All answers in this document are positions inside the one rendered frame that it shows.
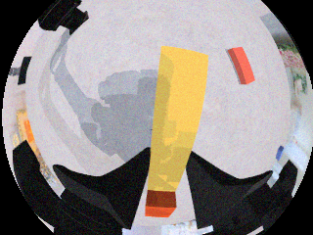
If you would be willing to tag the small blue block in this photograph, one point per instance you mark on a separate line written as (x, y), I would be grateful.
(280, 153)

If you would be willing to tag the yellow bar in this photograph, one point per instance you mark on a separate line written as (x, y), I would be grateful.
(180, 89)

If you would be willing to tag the red rectangular block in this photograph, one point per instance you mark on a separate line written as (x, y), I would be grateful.
(241, 64)

